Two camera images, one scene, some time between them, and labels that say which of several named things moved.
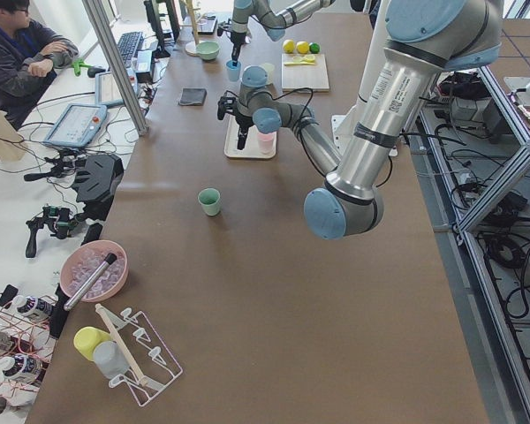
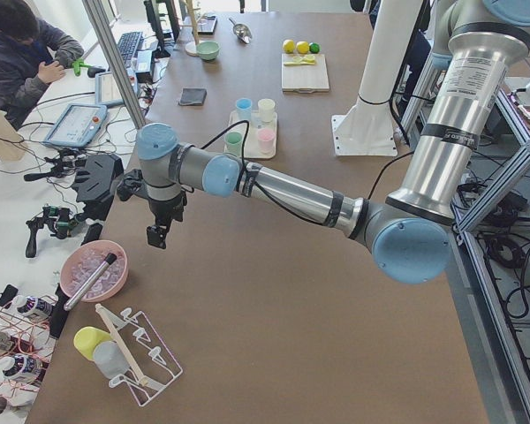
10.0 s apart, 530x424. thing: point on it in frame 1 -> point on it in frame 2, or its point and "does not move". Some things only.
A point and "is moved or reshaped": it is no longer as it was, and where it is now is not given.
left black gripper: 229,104 -> 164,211
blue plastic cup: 233,70 is moved or reshaped
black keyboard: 129,44 does not move
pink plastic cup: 267,142 does not move
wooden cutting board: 314,77 does not move
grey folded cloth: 193,96 does not move
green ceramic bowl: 208,50 does not move
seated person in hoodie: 19,61 does not move
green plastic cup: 209,200 -> 232,144
